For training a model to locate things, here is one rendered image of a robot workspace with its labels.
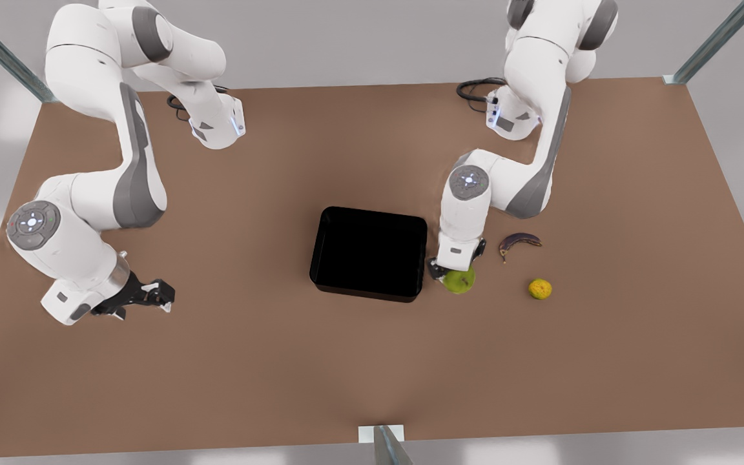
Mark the green apple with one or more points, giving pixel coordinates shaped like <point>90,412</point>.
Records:
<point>461,281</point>

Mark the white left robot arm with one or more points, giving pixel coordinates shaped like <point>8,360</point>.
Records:
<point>527,161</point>

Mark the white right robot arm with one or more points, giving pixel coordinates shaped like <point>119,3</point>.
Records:
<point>81,194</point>

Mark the black rectangular tray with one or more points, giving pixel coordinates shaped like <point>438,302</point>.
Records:
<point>369,253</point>

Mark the dark purple eggplant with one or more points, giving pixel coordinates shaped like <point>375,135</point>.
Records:
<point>518,241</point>

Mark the yellow orange fruit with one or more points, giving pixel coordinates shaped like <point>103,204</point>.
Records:
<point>540,289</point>

